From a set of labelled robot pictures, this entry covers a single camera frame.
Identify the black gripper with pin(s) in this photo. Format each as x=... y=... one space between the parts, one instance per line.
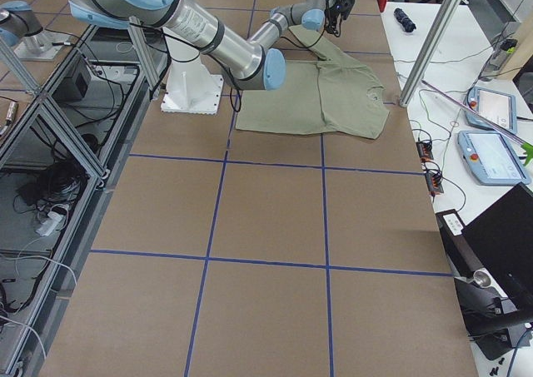
x=334 y=16

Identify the olive green long-sleeve shirt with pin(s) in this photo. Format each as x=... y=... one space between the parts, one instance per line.
x=335 y=92

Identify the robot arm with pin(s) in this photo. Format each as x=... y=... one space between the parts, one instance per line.
x=18 y=21
x=250 y=64

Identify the folded dark blue umbrella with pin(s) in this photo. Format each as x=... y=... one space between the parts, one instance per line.
x=404 y=20

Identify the orange black connector board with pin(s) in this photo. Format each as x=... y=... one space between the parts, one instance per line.
x=432 y=172

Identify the far teach pendant tablet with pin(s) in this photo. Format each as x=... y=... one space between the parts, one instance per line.
x=497 y=107

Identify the teach pendant tablet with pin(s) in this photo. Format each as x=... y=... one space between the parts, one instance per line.
x=497 y=107
x=491 y=159

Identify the near teach pendant tablet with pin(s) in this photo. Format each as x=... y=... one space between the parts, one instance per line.
x=491 y=159

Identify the black monitor on stand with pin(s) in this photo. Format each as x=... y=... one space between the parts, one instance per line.
x=493 y=258

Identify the white power strip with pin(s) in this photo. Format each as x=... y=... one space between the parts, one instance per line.
x=52 y=221

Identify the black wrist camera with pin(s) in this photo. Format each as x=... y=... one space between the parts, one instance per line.
x=341 y=9

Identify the aluminium frame post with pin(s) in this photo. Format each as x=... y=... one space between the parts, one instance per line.
x=443 y=18

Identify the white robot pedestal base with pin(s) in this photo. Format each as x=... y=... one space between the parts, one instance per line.
x=190 y=87

